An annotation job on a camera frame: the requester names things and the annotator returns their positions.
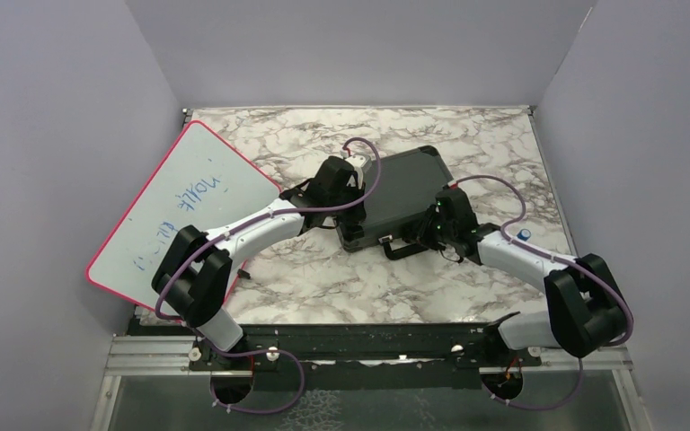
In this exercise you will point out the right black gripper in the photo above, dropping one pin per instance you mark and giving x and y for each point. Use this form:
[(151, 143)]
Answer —
[(423, 236)]

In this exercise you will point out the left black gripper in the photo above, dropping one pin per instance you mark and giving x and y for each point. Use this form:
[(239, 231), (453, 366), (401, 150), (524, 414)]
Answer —
[(356, 215)]

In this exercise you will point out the black poker set case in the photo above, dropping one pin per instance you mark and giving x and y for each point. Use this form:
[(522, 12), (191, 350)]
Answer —
[(407, 187)]

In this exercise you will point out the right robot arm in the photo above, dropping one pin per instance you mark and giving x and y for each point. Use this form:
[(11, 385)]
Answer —
[(584, 308)]

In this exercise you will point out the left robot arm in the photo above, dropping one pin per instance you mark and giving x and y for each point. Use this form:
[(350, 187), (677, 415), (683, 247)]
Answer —
[(199, 267)]

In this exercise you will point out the blue cylinder cap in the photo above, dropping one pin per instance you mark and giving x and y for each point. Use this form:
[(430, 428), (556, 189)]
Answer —
[(524, 235)]

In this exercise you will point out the black board clip lower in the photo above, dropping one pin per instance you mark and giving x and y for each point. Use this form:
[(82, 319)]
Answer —
[(241, 273)]

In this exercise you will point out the white board red edge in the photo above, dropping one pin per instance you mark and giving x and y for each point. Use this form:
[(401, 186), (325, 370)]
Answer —
[(203, 181)]

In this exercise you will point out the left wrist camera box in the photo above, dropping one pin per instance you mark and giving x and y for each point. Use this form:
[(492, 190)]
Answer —
[(360, 163)]

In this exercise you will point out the black mounting rail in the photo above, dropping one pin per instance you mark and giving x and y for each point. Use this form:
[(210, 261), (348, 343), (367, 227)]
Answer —
[(360, 357)]

